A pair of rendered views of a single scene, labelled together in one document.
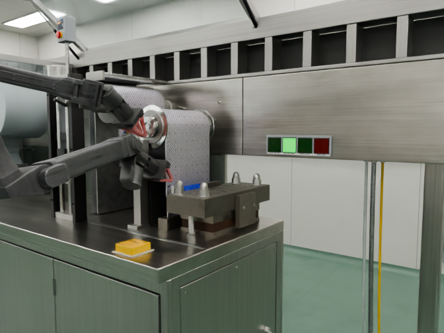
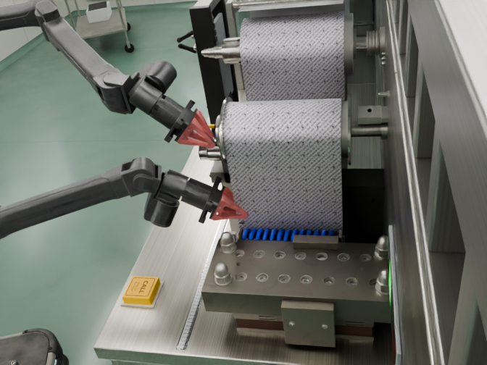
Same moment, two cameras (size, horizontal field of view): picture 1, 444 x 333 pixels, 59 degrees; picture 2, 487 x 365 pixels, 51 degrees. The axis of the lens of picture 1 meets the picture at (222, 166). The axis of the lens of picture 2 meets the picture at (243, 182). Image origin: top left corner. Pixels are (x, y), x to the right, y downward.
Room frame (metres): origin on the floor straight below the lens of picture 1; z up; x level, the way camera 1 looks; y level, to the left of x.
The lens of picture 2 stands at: (1.03, -0.68, 1.78)
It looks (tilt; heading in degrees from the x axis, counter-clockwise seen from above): 34 degrees down; 70
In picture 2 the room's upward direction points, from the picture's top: 9 degrees counter-clockwise
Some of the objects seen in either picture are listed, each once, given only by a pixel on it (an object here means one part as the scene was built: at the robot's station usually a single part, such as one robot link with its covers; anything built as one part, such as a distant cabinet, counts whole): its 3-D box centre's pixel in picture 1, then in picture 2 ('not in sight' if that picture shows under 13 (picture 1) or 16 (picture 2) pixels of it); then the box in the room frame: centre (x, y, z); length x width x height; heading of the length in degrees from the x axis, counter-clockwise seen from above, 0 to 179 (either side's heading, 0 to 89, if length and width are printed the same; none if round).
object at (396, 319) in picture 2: (297, 145); (393, 297); (1.39, -0.27, 1.18); 0.25 x 0.01 x 0.07; 54
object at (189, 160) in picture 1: (189, 166); (287, 202); (1.42, 0.12, 1.11); 0.23 x 0.01 x 0.18; 144
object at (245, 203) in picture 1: (246, 209); (309, 324); (1.34, -0.08, 0.96); 0.10 x 0.03 x 0.11; 144
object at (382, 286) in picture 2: (256, 179); (385, 279); (1.49, -0.13, 1.05); 0.04 x 0.04 x 0.04
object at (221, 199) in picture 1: (222, 197); (304, 277); (1.38, 0.00, 1.00); 0.40 x 0.16 x 0.06; 144
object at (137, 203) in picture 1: (137, 184); (228, 195); (1.35, 0.29, 1.05); 0.06 x 0.05 x 0.31; 144
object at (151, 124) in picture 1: (149, 126); (224, 131); (1.35, 0.25, 1.25); 0.07 x 0.02 x 0.07; 54
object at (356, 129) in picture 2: not in sight; (369, 128); (1.60, 0.07, 1.25); 0.07 x 0.04 x 0.04; 144
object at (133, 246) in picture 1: (133, 246); (141, 290); (1.08, 0.25, 0.91); 0.07 x 0.07 x 0.02; 54
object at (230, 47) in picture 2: (100, 104); (236, 51); (1.49, 0.45, 1.33); 0.06 x 0.06 x 0.06; 54
